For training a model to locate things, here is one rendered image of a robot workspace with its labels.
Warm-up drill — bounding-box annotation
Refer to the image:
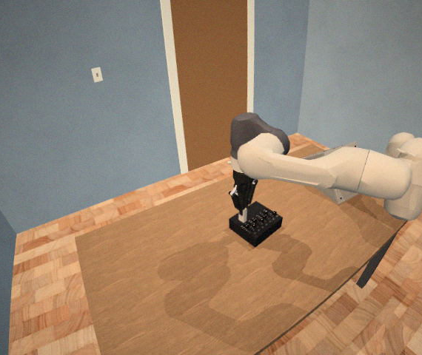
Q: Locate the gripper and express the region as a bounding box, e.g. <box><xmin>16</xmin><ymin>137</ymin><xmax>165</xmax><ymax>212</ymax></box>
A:
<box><xmin>229</xmin><ymin>170</ymin><xmax>258</xmax><ymax>223</ymax></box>

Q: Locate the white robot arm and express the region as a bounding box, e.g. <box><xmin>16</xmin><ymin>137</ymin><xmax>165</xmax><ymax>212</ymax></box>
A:
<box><xmin>228</xmin><ymin>112</ymin><xmax>422</xmax><ymax>221</ymax></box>

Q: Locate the black lighting desk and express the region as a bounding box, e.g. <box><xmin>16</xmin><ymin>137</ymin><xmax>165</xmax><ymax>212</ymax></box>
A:
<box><xmin>229</xmin><ymin>201</ymin><xmax>283</xmax><ymax>247</ymax></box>

